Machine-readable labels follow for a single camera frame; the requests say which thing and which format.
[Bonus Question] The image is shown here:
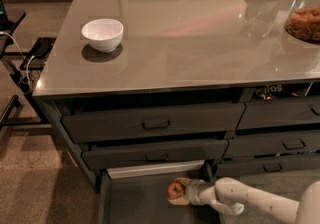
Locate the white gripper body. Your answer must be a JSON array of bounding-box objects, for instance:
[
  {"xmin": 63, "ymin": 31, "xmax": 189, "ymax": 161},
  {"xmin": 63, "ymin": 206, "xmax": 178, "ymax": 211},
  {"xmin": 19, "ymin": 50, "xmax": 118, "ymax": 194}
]
[{"xmin": 186, "ymin": 179, "xmax": 205, "ymax": 205}]

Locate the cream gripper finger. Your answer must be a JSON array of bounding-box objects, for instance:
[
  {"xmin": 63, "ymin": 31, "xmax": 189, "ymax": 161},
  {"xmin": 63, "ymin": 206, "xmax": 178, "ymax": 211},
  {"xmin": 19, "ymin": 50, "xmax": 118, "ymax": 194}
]
[
  {"xmin": 174, "ymin": 177, "xmax": 191, "ymax": 188},
  {"xmin": 168, "ymin": 196, "xmax": 190, "ymax": 206}
]

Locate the red apple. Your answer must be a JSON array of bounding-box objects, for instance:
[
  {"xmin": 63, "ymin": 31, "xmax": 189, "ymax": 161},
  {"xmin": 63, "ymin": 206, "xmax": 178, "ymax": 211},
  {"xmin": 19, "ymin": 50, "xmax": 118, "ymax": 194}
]
[{"xmin": 167, "ymin": 181, "xmax": 184, "ymax": 199}]

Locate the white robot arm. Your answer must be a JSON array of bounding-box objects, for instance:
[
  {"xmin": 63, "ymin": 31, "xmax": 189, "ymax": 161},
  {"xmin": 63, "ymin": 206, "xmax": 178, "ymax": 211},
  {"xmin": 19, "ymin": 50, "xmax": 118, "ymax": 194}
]
[{"xmin": 167, "ymin": 177, "xmax": 320, "ymax": 224}]

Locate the middle left dark drawer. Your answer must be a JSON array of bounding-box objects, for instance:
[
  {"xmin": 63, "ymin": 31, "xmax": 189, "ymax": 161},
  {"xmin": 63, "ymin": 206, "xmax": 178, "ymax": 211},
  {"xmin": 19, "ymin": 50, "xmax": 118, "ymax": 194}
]
[{"xmin": 82, "ymin": 138, "xmax": 228, "ymax": 170}]

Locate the dark drawer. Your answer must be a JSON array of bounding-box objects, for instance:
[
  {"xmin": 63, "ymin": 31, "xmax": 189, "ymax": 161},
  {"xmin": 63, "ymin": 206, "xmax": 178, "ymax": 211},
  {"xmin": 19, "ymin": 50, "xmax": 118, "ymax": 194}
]
[
  {"xmin": 224, "ymin": 130, "xmax": 320, "ymax": 159},
  {"xmin": 215, "ymin": 154, "xmax": 320, "ymax": 177},
  {"xmin": 82, "ymin": 138, "xmax": 228, "ymax": 170},
  {"xmin": 237, "ymin": 97, "xmax": 320, "ymax": 130},
  {"xmin": 62, "ymin": 103, "xmax": 245, "ymax": 143}
]

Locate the open bottom left drawer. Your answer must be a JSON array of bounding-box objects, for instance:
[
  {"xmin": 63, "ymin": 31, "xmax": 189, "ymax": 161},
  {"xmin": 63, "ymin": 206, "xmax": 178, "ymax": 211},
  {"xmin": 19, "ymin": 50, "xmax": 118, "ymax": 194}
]
[{"xmin": 98, "ymin": 160, "xmax": 223, "ymax": 224}]

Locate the bottom right dark drawer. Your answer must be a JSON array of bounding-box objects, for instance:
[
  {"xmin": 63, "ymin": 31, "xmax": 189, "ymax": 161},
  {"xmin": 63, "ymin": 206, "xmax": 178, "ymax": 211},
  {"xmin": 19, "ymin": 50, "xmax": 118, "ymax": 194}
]
[{"xmin": 215, "ymin": 154, "xmax": 320, "ymax": 177}]

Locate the middle right dark drawer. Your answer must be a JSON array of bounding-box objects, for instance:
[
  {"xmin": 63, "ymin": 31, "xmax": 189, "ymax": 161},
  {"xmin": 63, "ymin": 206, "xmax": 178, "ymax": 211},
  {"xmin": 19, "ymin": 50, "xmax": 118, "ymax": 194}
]
[{"xmin": 224, "ymin": 130, "xmax": 320, "ymax": 159}]

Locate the top left dark drawer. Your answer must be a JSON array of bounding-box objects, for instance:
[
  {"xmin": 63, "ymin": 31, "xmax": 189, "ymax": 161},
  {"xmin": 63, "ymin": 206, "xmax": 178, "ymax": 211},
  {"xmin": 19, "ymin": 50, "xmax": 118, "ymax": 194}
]
[{"xmin": 62, "ymin": 103, "xmax": 245, "ymax": 143}]

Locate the top right dark drawer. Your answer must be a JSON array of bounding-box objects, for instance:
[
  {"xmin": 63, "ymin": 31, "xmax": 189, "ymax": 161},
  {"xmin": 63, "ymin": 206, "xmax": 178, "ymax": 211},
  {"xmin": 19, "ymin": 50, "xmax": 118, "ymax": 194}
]
[{"xmin": 237, "ymin": 97, "xmax": 320, "ymax": 130}]

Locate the white ceramic bowl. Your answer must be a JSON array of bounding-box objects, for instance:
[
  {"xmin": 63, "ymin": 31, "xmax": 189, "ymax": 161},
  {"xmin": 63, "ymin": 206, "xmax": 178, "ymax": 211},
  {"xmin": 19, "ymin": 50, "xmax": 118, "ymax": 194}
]
[{"xmin": 81, "ymin": 19, "xmax": 124, "ymax": 53}]

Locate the black side stand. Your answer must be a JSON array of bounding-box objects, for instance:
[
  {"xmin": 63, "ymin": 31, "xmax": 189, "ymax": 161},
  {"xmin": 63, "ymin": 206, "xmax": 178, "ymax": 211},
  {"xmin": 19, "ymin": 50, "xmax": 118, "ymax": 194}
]
[{"xmin": 0, "ymin": 0, "xmax": 56, "ymax": 128}]

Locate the glass jar with snacks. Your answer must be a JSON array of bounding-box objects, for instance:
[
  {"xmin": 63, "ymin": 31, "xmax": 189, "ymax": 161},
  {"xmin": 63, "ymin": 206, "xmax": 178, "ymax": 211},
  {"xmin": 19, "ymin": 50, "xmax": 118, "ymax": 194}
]
[{"xmin": 285, "ymin": 0, "xmax": 320, "ymax": 43}]

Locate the dark cabinet frame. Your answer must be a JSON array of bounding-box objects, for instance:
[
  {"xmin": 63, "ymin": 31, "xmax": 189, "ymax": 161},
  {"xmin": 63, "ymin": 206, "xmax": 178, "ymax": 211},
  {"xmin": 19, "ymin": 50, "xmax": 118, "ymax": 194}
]
[{"xmin": 38, "ymin": 81, "xmax": 320, "ymax": 188}]

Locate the white cable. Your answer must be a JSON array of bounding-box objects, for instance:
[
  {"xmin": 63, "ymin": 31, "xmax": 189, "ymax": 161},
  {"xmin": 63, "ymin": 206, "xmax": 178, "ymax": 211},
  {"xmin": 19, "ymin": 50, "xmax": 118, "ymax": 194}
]
[{"xmin": 0, "ymin": 31, "xmax": 36, "ymax": 95}]

